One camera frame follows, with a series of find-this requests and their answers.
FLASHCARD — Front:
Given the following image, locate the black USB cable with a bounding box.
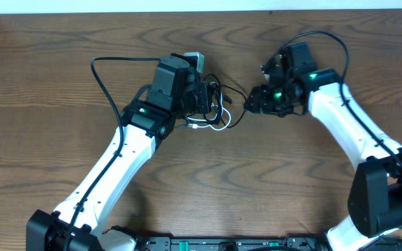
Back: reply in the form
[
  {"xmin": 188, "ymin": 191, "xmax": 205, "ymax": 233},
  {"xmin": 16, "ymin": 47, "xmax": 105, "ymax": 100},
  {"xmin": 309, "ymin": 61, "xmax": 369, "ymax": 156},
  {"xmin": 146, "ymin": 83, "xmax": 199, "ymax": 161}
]
[{"xmin": 185, "ymin": 73, "xmax": 249, "ymax": 129}]

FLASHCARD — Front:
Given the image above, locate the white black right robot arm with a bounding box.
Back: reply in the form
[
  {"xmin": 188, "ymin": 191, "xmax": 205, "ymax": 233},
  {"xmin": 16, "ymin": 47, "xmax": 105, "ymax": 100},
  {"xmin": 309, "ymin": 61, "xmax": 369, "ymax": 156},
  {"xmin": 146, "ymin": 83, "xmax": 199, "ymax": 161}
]
[{"xmin": 244, "ymin": 43, "xmax": 402, "ymax": 250}]

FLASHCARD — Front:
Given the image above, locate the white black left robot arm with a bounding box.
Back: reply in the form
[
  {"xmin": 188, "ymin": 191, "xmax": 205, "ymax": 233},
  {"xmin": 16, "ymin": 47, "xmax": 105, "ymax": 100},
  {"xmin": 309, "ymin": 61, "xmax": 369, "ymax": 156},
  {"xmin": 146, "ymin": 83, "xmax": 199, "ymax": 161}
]
[{"xmin": 26, "ymin": 52, "xmax": 211, "ymax": 250}]

